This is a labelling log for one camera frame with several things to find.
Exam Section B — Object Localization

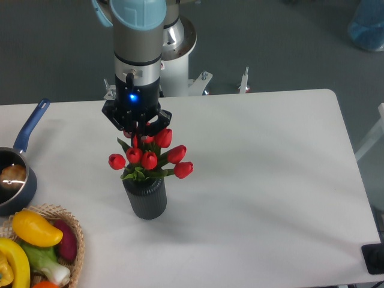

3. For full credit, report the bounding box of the blue handled saucepan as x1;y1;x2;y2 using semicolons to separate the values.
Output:
1;98;50;217

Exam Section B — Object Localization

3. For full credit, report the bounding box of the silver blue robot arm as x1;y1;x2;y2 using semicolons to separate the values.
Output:
92;1;172;143

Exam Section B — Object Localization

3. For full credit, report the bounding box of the black device at table edge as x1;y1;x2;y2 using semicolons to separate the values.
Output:
361;243;383;275

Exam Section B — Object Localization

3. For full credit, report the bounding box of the woven wicker basket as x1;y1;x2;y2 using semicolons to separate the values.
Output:
1;204;85;287

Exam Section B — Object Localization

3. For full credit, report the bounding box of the green white leek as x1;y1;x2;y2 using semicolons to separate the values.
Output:
20;242;71;287

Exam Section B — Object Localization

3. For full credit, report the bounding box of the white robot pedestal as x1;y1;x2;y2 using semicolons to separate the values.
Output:
103;16;251;101

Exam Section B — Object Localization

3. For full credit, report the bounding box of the purple sweet potato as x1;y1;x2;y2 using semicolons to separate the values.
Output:
54;219;77;262

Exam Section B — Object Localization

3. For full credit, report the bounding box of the blue plastic bag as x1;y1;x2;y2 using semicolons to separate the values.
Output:
347;0;383;52

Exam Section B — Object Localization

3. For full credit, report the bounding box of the yellow bell pepper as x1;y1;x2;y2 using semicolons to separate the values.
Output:
1;238;31;288

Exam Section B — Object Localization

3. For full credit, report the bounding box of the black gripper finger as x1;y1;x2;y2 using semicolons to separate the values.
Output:
101;100;137;146
138;109;172;137

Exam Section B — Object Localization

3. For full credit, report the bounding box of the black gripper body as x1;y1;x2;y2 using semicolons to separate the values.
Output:
115;76;160;122

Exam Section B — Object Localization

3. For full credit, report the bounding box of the red tulip bouquet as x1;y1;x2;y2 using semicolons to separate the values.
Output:
108;128;194;182

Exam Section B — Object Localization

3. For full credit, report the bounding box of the yellow mango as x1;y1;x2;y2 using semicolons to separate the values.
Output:
12;210;63;247

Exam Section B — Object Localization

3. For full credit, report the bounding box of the orange fruit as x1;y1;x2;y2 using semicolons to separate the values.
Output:
32;281;60;288

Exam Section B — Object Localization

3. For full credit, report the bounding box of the white frame at right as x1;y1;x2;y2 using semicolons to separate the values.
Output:
355;103;383;162

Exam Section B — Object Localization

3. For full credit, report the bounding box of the dark grey ribbed vase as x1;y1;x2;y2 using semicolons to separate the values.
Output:
122;178;167;220

